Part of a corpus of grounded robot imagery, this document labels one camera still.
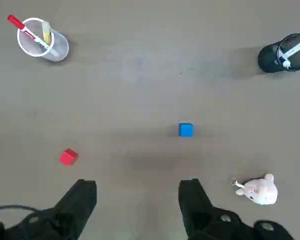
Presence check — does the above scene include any black mesh pen cup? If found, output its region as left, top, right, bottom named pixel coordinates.
left=257, top=32, right=300, bottom=74

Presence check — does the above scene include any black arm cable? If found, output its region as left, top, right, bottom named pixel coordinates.
left=0, top=204, right=45, bottom=218

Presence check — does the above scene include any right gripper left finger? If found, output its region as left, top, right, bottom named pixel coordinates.
left=0, top=178, right=98, bottom=240

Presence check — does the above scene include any blue capped white marker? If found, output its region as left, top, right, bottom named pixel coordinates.
left=278, top=35, right=300, bottom=68

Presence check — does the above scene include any yellow marker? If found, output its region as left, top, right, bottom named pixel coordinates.
left=41, top=21, right=52, bottom=46

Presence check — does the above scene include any pink plush toy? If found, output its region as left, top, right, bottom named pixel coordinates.
left=230, top=173, right=279, bottom=207

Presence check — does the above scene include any red capped white marker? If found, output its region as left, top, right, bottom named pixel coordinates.
left=7, top=14, right=59, bottom=57

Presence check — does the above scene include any red magnetic block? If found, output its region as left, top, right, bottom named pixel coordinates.
left=58, top=148, right=79, bottom=167

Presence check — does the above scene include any blue magnetic block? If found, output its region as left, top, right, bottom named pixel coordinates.
left=178, top=122, right=195, bottom=138

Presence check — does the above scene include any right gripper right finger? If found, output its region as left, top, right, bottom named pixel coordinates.
left=178, top=178, right=295, bottom=240

